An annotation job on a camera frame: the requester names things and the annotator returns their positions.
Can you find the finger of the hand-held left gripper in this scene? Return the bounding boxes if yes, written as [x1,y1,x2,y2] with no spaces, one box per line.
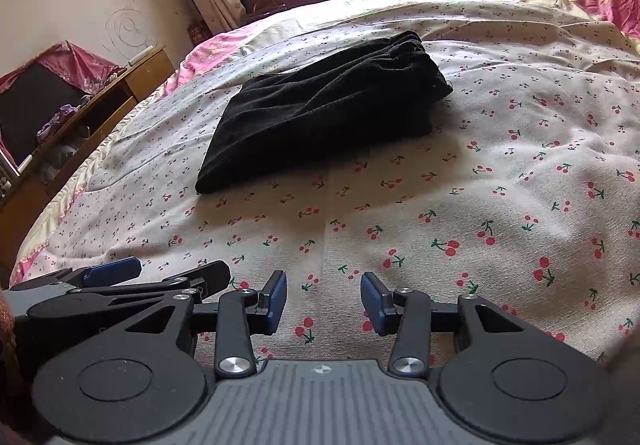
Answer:
[9,256,142,294]
[27,260,232,327]

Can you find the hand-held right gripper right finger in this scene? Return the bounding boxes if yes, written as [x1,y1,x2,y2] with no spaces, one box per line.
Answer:
[360,270,531,379]

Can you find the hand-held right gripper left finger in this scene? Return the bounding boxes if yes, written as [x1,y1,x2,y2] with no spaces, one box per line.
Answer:
[120,269,289,380]

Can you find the black pants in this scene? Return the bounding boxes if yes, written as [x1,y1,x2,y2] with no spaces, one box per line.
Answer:
[195,29,453,196]

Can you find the cherry print bedsheet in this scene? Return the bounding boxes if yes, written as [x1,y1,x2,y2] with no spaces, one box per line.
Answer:
[10,0,640,376]

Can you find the grey crumpled cloth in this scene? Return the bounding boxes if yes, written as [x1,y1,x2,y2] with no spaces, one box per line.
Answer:
[37,125,93,183]

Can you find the purple cloth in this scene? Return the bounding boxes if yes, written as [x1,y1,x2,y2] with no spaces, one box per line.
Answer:
[37,104,83,138]

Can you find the wooden side cabinet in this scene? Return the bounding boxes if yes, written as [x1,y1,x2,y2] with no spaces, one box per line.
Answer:
[0,45,176,221]

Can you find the pink floral cloth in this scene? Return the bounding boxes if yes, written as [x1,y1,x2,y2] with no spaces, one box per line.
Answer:
[0,40,126,96]

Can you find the white paper roll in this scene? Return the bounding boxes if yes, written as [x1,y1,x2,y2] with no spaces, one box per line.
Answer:
[127,45,155,66]

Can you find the red patterned box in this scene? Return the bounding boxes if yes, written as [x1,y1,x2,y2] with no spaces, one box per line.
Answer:
[186,20,211,46]

